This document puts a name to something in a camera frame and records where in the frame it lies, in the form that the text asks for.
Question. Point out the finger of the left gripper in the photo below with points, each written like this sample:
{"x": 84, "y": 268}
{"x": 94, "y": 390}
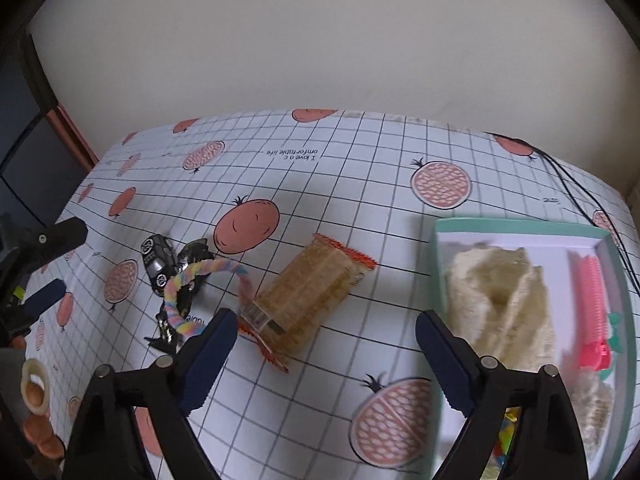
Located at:
{"x": 56, "y": 241}
{"x": 45, "y": 298}

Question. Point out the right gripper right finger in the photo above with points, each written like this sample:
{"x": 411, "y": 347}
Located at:
{"x": 546, "y": 443}

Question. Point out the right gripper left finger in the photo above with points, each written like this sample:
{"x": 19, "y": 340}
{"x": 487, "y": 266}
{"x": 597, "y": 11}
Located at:
{"x": 106, "y": 442}

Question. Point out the colourful small bead clips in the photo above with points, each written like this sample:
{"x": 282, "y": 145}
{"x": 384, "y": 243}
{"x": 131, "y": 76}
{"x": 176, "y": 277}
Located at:
{"x": 503, "y": 441}

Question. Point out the cotton swab packet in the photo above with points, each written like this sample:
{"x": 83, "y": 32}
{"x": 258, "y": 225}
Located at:
{"x": 592, "y": 401}

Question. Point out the pink hair roller clip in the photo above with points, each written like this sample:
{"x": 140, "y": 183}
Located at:
{"x": 592, "y": 317}

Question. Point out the black toy car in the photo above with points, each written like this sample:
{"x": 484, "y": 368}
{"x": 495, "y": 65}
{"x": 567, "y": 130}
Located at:
{"x": 159, "y": 262}

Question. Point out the cream lace scrunchie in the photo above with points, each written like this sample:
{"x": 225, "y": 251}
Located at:
{"x": 499, "y": 304}

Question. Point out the wafer biscuit packet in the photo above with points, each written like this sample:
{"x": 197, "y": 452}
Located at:
{"x": 286, "y": 314}

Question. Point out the person left hand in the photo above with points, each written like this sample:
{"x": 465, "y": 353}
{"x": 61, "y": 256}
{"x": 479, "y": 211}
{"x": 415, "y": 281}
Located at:
{"x": 26, "y": 384}

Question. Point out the teal shallow cardboard tray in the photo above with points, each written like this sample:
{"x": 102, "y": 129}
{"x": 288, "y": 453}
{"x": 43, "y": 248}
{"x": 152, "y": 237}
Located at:
{"x": 556, "y": 246}

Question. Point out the patterned grid tablecloth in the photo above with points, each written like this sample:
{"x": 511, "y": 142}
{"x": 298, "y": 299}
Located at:
{"x": 346, "y": 176}

